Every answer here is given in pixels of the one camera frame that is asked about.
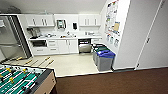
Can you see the white three-drawer unit narrow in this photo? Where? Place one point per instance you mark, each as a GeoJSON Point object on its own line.
{"type": "Point", "coordinates": [53, 46]}

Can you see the stainless steel refrigerator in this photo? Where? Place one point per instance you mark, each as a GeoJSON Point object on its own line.
{"type": "Point", "coordinates": [11, 38]}

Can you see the steel paper towel dispenser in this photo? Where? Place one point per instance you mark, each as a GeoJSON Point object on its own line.
{"type": "Point", "coordinates": [60, 24]}

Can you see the white four-door wall cabinet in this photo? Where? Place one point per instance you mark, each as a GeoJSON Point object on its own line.
{"type": "Point", "coordinates": [89, 20]}

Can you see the grey bin with black lid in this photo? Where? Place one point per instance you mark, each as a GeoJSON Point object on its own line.
{"type": "Point", "coordinates": [99, 48]}

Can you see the stainless steel dishwasher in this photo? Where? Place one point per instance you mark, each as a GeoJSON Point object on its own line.
{"type": "Point", "coordinates": [84, 46]}

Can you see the built-in black microwave oven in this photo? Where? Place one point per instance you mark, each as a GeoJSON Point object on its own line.
{"type": "Point", "coordinates": [39, 43]}

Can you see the dark coffee machine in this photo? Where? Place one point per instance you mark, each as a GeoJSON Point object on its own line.
{"type": "Point", "coordinates": [34, 32]}

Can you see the white drawer below microwave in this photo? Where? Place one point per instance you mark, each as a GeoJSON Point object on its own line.
{"type": "Point", "coordinates": [40, 50]}

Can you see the grey bin with blue lid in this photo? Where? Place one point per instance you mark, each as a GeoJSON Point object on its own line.
{"type": "Point", "coordinates": [106, 61]}

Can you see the white room door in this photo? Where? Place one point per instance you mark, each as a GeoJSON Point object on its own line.
{"type": "Point", "coordinates": [155, 36]}

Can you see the white three-drawer unit wide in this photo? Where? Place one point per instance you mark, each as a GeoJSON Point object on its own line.
{"type": "Point", "coordinates": [96, 40]}

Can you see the green foosball gaming table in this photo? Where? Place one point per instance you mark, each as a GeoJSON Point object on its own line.
{"type": "Point", "coordinates": [23, 80]}

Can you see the colourful wall poster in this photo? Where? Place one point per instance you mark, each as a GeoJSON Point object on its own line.
{"type": "Point", "coordinates": [112, 21]}

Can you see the white two-door sink cabinet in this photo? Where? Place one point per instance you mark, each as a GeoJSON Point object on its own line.
{"type": "Point", "coordinates": [68, 46]}

